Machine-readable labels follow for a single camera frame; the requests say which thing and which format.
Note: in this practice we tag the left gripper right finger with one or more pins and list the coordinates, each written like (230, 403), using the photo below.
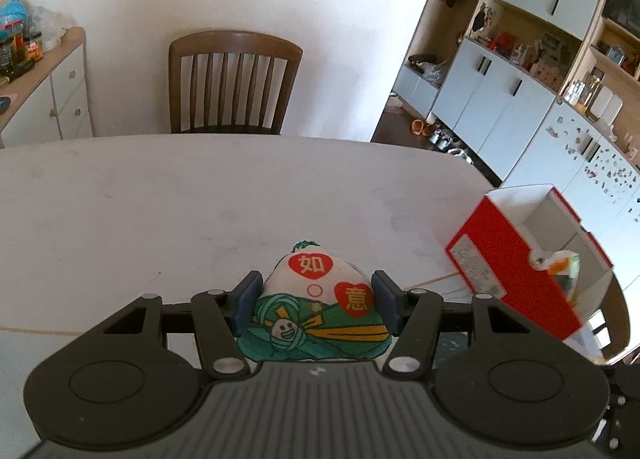
(413, 318)

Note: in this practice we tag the white orange grey plastic bag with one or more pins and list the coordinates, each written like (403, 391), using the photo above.
(563, 266)

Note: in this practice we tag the green embroidered sachet pouch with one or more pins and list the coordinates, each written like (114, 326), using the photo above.
(315, 307)

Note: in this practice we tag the blue globe toy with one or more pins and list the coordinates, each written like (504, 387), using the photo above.
(10, 13)

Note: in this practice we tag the large wall cabinet unit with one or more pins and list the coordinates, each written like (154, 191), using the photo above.
(511, 82)

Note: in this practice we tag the white wooden sideboard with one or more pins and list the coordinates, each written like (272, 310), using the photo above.
(50, 103)

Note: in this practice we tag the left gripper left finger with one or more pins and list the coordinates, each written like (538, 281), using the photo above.
(220, 318)

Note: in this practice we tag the brown wooden chair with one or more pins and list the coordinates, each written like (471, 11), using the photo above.
(230, 82)

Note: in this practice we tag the red white cardboard box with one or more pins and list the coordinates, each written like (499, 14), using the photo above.
(495, 247)

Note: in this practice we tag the orange slippers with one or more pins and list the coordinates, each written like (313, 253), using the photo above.
(421, 128)

